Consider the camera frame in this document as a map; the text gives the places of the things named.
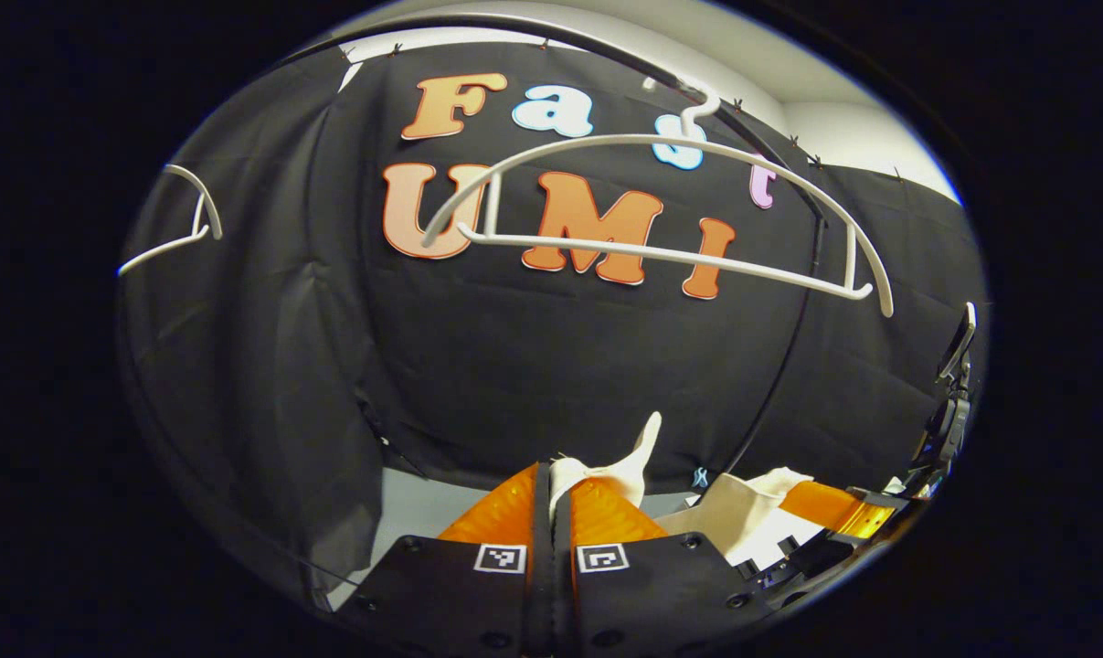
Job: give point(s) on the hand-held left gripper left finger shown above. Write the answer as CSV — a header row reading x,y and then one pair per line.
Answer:
x,y
460,594

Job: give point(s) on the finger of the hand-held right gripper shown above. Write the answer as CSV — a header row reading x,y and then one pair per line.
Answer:
x,y
830,507

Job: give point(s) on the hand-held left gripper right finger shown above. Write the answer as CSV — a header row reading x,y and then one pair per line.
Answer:
x,y
652,594

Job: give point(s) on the cream shirt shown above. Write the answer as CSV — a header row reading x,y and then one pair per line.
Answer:
x,y
752,521

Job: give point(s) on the white plastic hanger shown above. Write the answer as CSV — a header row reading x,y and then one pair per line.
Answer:
x,y
163,253
661,256

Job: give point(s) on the black clothes rack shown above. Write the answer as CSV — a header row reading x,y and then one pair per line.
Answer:
x,y
647,68

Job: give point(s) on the black backdrop cloth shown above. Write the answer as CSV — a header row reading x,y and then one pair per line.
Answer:
x,y
560,366

